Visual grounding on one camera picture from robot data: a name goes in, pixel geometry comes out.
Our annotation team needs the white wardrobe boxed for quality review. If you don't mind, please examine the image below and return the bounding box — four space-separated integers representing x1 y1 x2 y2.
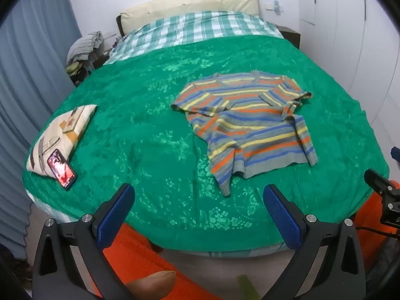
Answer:
297 0 400 151

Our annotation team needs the smartphone with lit screen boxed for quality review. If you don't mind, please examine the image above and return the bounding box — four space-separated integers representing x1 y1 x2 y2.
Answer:
47 149 77 191

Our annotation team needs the black cable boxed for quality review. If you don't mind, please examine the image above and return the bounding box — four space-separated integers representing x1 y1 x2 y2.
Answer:
353 224 400 236

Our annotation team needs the blue-grey curtain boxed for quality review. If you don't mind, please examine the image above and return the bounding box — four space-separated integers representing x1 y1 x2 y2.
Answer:
0 0 83 251

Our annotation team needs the pile of clothes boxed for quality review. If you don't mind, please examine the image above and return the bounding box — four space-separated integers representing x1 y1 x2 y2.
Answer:
66 31 104 76

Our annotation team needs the cream printed cushion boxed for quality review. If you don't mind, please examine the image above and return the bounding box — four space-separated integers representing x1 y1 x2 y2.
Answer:
26 104 97 182

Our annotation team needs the dark bedside table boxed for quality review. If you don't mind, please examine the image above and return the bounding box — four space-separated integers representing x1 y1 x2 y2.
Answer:
276 25 301 50

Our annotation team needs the green floral blanket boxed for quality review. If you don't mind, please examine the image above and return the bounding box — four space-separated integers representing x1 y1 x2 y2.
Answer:
22 34 390 254

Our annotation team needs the cream padded headboard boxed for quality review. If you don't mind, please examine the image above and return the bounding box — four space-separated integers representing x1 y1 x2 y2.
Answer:
116 0 261 36

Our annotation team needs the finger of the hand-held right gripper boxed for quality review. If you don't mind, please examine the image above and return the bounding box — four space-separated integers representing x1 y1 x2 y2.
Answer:
364 169 400 198

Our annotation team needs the person's left hand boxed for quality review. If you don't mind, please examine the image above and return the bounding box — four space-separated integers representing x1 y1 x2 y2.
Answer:
125 270 176 300

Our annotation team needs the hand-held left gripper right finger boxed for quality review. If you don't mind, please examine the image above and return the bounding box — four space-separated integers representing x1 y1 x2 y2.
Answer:
262 184 368 300

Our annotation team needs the striped knit sweater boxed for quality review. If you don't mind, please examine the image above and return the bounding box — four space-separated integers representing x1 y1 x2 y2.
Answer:
171 71 319 197

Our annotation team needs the green checked bedsheet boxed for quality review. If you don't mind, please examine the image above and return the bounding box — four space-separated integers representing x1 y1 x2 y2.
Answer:
104 11 285 66

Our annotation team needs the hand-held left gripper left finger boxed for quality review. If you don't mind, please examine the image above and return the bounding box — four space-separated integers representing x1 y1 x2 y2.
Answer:
31 183 136 300

